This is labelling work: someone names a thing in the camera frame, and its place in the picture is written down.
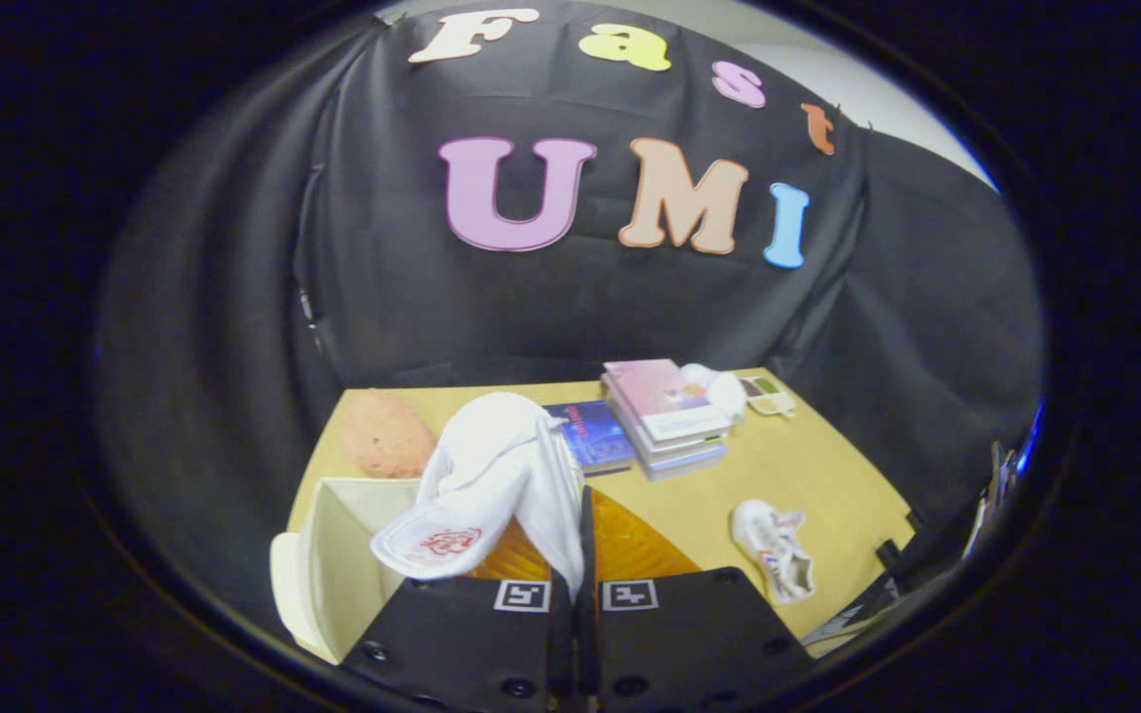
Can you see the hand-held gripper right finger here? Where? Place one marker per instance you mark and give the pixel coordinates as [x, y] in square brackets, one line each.
[699, 634]

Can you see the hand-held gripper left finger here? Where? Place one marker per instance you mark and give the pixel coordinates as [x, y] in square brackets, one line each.
[462, 644]

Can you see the white canvas shoe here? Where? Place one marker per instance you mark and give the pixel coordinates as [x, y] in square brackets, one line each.
[774, 550]
[491, 475]

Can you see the beige fabric storage box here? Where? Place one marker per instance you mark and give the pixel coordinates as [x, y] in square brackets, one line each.
[343, 564]

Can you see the pale blue cover book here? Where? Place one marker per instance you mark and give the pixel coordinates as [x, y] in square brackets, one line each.
[684, 467]

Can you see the white cover book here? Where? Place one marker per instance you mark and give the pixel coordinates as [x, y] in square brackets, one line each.
[674, 448]

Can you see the dark clutter beside table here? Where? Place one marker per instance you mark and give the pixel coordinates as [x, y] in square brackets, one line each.
[892, 569]

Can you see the dark blue cover book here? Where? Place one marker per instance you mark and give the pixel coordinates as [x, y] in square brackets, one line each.
[595, 436]

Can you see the pink cover book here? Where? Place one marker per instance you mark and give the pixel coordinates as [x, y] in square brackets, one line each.
[660, 391]

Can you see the white fluffy ball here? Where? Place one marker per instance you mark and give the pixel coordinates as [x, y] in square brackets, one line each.
[719, 388]

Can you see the small compartment tray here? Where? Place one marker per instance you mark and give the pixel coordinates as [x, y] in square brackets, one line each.
[767, 394]

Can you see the black backdrop cloth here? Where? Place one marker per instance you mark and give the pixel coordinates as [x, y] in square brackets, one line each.
[531, 307]

